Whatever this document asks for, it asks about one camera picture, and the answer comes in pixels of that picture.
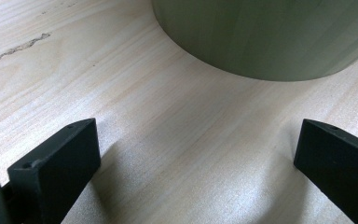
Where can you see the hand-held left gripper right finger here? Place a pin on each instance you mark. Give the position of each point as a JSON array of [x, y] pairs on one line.
[[338, 161]]

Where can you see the green plastic bucket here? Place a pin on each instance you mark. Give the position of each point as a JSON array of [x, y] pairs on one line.
[[261, 37]]

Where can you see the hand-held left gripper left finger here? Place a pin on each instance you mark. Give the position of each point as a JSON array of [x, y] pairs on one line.
[[56, 174]]

